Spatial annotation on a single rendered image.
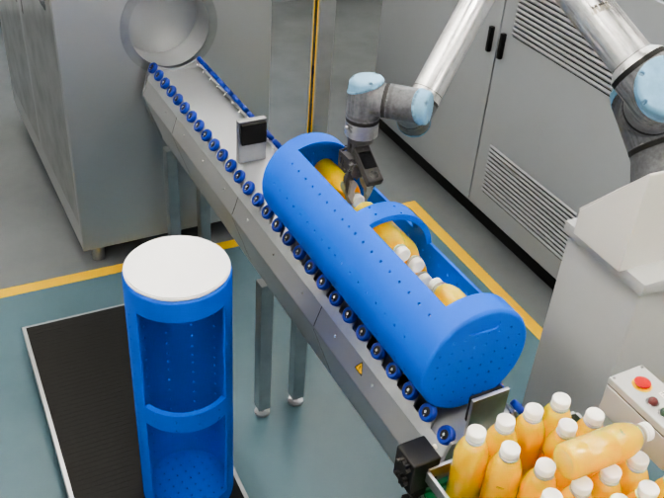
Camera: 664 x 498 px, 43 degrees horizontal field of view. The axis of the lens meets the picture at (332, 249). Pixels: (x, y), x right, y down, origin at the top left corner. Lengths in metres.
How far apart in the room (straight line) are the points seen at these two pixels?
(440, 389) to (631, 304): 0.67
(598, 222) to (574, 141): 1.39
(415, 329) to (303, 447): 1.36
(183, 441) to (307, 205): 1.03
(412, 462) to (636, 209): 0.86
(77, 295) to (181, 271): 1.67
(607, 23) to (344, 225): 0.81
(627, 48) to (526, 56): 1.70
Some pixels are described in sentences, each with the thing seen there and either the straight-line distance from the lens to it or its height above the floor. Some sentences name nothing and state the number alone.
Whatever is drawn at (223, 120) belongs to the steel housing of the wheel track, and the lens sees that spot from 3.16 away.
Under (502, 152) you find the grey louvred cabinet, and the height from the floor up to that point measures 0.47.
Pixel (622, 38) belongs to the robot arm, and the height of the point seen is 1.64.
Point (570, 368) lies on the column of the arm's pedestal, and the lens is 2.64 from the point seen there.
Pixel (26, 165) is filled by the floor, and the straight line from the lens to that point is 4.83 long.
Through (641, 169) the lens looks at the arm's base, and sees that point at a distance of 2.32.
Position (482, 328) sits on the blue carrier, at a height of 1.19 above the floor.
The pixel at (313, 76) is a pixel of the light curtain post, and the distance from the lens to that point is 3.05.
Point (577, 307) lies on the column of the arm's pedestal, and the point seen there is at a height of 0.87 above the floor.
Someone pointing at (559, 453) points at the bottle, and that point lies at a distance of 1.71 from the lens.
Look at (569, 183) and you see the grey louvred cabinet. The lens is 3.76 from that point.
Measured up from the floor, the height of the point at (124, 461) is 0.15.
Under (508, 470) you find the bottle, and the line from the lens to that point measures 1.75.
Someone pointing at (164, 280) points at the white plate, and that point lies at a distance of 2.18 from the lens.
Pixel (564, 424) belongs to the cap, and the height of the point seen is 1.11.
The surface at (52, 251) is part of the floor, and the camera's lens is 4.13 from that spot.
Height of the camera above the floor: 2.37
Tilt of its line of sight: 36 degrees down
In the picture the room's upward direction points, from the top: 5 degrees clockwise
